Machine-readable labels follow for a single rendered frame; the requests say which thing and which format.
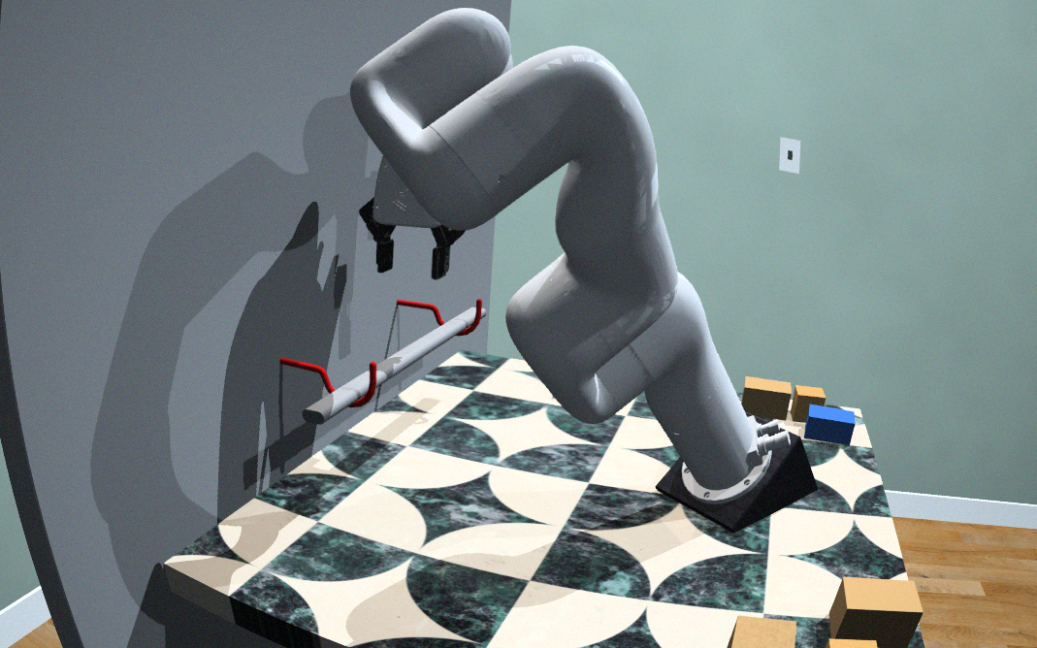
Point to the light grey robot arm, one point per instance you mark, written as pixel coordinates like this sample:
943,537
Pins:
573,320

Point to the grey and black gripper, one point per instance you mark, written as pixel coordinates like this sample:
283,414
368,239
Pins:
394,205

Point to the blue rectangular block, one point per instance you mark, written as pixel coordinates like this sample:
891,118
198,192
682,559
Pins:
830,424

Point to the light grey metal tube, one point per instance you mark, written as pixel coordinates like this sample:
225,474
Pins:
352,391

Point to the grey wall panel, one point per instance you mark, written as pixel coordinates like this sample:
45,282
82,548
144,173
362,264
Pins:
180,185

